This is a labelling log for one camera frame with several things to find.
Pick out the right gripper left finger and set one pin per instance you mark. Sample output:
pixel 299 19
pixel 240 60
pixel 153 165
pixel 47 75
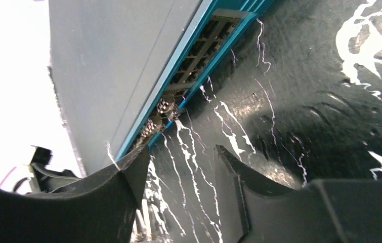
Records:
pixel 100 207

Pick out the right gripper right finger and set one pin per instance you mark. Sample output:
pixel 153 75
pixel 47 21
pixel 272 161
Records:
pixel 254 208

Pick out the large teal network switch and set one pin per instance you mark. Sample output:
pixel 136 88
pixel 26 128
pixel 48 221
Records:
pixel 112 60

